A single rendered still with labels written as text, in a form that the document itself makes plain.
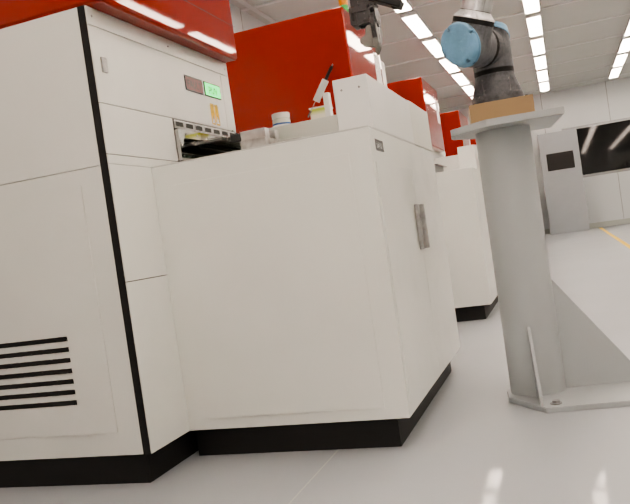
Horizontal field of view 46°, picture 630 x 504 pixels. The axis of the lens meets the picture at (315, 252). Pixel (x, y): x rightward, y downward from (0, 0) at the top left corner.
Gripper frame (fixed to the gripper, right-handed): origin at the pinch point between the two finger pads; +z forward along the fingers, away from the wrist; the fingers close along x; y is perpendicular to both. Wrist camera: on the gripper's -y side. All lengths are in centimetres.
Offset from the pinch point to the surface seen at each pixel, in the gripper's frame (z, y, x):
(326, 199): 45, 9, 46
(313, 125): 16.3, 29.5, -15.0
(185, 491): 111, 48, 71
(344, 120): 25.4, 3.5, 40.0
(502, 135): 33.1, -33.1, 5.7
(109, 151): 26, 59, 65
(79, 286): 58, 72, 66
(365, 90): 19.0, -3.1, 40.0
